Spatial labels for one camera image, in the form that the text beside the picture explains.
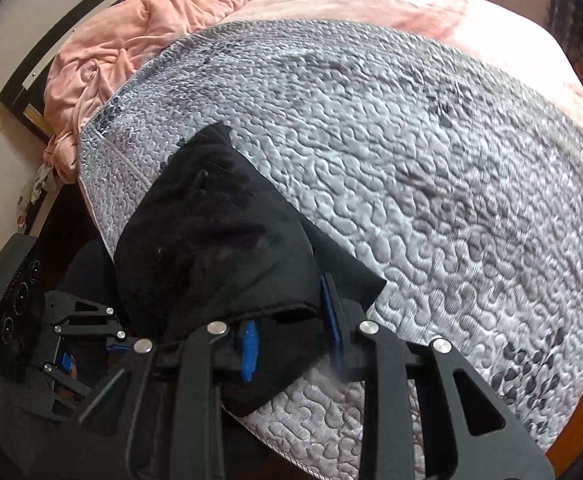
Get dark wooden headboard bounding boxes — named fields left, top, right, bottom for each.
left=0, top=0, right=157, bottom=143

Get black pants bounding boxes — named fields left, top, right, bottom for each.
left=114, top=121, right=388, bottom=418

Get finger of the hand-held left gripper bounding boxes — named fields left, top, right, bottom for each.
left=44, top=351, right=94, bottom=415
left=46, top=300, right=139, bottom=352

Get grey quilted blanket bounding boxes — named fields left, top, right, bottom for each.
left=76, top=19, right=583, bottom=480

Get pink comforter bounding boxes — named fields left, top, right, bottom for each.
left=41, top=0, right=315, bottom=183

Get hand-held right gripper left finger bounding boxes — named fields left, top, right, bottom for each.
left=74, top=320, right=262, bottom=480

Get bed with pink sheet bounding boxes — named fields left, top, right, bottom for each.
left=218, top=0, right=583, bottom=151

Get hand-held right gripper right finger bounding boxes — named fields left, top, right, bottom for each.
left=319, top=274, right=557, bottom=480

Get white patterned cloth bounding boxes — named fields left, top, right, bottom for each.
left=18, top=162, right=58, bottom=231

